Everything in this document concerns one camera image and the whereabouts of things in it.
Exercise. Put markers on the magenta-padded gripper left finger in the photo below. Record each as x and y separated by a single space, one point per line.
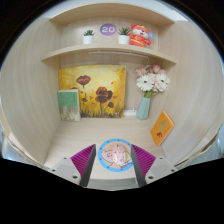
68 168

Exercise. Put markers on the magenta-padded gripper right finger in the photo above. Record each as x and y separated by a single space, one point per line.
156 168

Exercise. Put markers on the pink computer mouse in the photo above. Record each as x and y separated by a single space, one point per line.
120 155

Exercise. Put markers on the round cartoon mouse pad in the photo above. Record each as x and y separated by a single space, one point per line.
105 156

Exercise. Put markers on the orange covered book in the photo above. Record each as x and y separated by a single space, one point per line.
162 128

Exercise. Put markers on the pale green faceted vase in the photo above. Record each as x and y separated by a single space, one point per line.
143 109

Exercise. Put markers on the green covered book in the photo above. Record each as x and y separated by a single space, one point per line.
68 105

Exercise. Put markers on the yellow poppy flower painting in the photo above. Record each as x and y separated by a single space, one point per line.
96 90

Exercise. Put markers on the pink and white flower bouquet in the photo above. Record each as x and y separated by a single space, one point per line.
151 80

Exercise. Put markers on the wooden shelf unit with ornaments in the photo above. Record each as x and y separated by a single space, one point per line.
110 48

